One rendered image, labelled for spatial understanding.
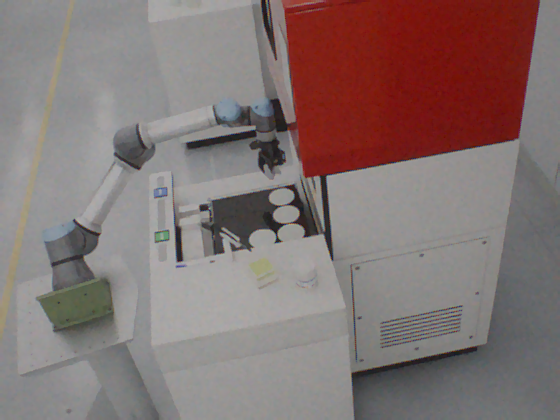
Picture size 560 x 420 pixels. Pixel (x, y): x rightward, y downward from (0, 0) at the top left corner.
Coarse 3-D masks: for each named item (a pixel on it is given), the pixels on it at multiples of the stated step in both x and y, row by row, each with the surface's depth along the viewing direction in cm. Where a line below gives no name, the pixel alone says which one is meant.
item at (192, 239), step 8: (192, 216) 255; (200, 216) 256; (184, 232) 248; (192, 232) 248; (200, 232) 247; (184, 240) 245; (192, 240) 244; (200, 240) 244; (184, 248) 242; (192, 248) 241; (200, 248) 241; (184, 256) 238; (192, 256) 238; (200, 256) 237
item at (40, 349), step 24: (96, 264) 249; (120, 264) 247; (24, 288) 243; (48, 288) 242; (120, 288) 238; (24, 312) 234; (120, 312) 229; (24, 336) 225; (48, 336) 224; (72, 336) 223; (96, 336) 222; (120, 336) 221; (24, 360) 217; (48, 360) 216; (72, 360) 217
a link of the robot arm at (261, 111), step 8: (256, 104) 228; (264, 104) 228; (256, 112) 229; (264, 112) 228; (272, 112) 230; (256, 120) 230; (264, 120) 230; (272, 120) 232; (256, 128) 235; (264, 128) 233; (272, 128) 234
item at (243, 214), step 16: (256, 192) 259; (224, 208) 254; (240, 208) 252; (256, 208) 251; (272, 208) 250; (224, 224) 246; (240, 224) 245; (256, 224) 244; (272, 224) 243; (288, 224) 243; (304, 224) 242; (240, 240) 239
